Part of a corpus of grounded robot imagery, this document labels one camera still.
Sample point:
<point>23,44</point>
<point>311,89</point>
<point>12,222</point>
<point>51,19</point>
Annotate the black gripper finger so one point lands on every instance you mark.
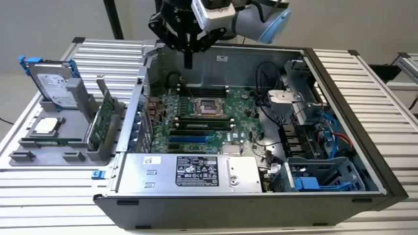
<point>213,39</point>
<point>163,31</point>

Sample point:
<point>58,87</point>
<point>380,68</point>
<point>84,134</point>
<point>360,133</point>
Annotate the green and black graphics card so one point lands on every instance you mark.
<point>104,115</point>

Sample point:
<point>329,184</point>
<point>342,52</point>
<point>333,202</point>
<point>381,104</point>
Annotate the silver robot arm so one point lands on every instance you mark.
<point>247,22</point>

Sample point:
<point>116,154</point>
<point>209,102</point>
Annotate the black stand pole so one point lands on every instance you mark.
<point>114,19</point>

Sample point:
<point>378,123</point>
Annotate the black RAM slot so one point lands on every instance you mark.
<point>207,95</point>
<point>206,119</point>
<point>207,87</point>
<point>207,92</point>
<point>206,128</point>

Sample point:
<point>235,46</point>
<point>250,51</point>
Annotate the silver coin battery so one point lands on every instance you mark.
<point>245,95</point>

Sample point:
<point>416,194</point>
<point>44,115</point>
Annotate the CPU socket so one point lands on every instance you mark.
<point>206,107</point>

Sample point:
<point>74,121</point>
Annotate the green motherboard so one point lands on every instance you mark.
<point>235,107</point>

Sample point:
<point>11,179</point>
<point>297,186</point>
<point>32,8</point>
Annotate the silver metal drive cage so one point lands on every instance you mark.
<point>281,96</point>

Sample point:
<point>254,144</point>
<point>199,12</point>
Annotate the green RAM stick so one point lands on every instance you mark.
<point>48,141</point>
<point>195,125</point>

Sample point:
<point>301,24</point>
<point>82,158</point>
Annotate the long black expansion slot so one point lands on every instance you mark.
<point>189,133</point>

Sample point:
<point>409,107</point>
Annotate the hard disk in blue carrier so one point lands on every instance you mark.
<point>52,83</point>

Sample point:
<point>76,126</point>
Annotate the blue expansion slot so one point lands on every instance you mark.
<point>189,139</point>

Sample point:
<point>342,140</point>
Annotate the short black expansion slot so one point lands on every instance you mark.
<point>173,146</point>

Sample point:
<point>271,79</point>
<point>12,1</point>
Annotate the small silver heat sink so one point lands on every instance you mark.
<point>231,149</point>

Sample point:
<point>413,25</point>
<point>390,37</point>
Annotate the silver CPU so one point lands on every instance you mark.
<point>47,125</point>

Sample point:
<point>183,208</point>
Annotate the silver power supply unit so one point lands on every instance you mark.
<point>163,176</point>

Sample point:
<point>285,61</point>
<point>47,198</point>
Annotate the neighbouring metal table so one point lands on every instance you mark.
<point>405,61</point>

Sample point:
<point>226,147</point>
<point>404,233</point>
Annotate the small blue plastic clip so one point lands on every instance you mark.
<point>98,175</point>

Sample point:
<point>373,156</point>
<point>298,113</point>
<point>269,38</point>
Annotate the grey parts rack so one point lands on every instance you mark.
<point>47,156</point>

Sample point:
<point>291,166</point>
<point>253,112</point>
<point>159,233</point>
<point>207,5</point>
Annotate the grey plastic disk bay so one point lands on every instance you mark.
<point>339,162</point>

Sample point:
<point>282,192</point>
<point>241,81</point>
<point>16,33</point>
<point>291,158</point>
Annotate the open black PC case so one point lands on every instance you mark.
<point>229,213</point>

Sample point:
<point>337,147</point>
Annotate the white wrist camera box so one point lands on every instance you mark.
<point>213,12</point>

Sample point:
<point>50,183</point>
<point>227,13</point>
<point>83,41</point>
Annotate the blue plastic drive bracket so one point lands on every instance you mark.
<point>306,183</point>

